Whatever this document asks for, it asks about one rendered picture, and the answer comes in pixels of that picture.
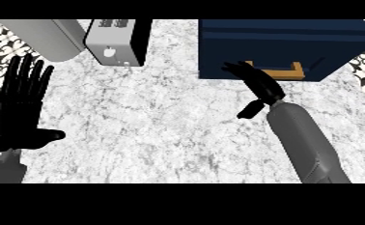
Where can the dark blue drawer cabinet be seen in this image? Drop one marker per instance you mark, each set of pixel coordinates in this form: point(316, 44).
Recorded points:
point(279, 48)

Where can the pale grey rounded appliance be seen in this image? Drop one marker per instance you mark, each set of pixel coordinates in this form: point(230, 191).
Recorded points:
point(47, 39)

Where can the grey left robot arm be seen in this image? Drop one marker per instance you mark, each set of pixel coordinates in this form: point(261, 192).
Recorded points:
point(10, 167)

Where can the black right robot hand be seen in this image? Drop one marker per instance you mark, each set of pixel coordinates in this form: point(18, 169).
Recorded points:
point(261, 84)

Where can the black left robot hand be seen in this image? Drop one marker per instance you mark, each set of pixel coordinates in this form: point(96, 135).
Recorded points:
point(19, 113)

